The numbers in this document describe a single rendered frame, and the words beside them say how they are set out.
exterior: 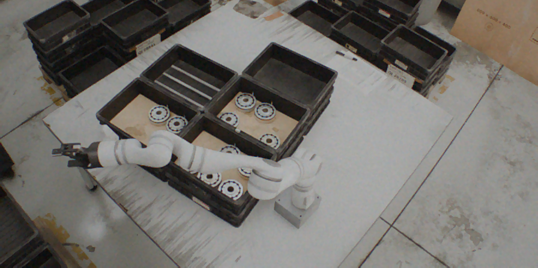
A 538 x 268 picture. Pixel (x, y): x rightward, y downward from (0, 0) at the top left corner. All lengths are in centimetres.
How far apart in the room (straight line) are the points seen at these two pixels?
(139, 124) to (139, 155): 92
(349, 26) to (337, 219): 184
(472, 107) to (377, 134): 160
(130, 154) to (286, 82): 123
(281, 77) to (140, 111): 74
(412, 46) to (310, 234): 178
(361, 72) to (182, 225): 135
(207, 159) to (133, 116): 100
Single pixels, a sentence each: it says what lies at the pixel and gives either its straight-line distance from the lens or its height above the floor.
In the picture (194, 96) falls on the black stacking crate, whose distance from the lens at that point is 219.
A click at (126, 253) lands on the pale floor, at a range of 271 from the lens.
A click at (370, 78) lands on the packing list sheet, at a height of 70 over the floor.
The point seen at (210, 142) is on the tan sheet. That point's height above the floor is 83.
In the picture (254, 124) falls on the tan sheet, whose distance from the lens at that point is 207.
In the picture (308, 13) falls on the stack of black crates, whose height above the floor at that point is 27.
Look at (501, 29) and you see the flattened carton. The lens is 431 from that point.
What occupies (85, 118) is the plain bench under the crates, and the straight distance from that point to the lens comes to 238.
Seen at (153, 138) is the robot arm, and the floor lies 150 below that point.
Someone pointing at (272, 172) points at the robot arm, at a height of 142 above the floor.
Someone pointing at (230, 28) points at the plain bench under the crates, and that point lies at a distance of 277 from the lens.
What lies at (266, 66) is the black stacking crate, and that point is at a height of 83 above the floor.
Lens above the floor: 245
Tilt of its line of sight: 50 degrees down
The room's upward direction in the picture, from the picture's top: 6 degrees clockwise
